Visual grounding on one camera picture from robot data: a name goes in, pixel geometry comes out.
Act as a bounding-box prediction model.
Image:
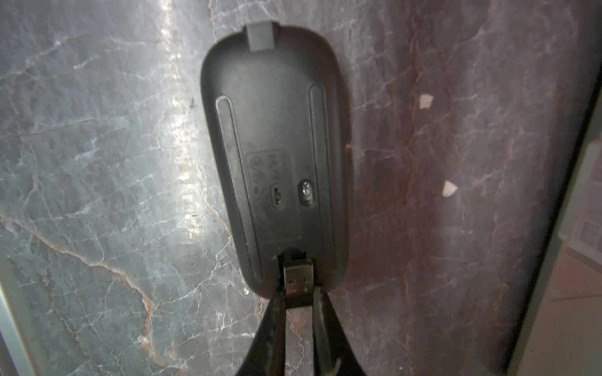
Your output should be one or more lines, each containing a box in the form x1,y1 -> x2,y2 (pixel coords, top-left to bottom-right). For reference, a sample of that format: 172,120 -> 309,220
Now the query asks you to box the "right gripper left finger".
235,291 -> 286,376

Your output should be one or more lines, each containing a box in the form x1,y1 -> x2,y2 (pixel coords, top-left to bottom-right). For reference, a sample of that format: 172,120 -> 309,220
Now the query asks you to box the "black wireless mouse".
200,21 -> 349,298

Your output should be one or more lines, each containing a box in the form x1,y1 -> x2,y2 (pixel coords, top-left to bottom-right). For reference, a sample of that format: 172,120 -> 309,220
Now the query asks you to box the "black usb mouse receiver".
283,258 -> 314,309

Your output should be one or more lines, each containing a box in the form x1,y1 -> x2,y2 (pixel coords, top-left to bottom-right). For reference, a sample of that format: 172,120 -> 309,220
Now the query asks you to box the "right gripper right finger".
312,288 -> 365,376

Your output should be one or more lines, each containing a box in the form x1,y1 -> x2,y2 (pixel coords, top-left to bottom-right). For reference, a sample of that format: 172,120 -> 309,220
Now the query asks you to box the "silver laptop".
507,98 -> 601,375

